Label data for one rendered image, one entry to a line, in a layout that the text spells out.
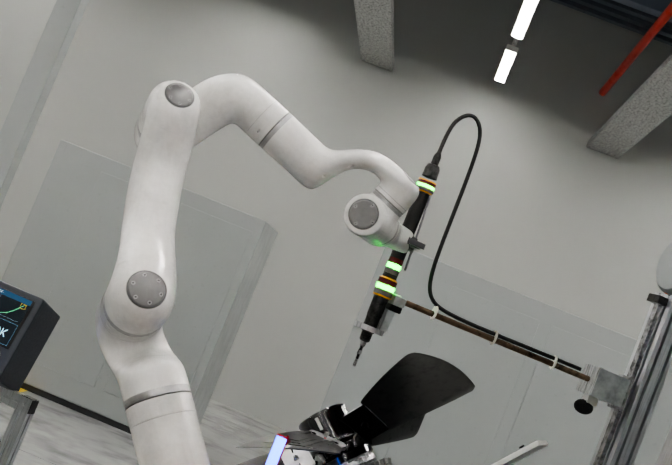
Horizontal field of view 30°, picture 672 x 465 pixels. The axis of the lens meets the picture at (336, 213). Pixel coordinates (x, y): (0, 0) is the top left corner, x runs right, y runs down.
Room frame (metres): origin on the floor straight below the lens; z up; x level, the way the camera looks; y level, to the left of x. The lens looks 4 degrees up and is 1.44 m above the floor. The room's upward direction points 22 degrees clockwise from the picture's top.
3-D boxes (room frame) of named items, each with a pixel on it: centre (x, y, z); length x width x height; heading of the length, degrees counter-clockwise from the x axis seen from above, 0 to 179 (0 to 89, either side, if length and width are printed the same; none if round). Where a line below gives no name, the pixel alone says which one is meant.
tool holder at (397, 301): (2.83, -0.18, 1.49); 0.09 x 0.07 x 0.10; 109
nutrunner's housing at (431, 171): (2.83, -0.17, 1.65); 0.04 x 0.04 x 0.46
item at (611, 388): (3.03, -0.76, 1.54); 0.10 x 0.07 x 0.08; 109
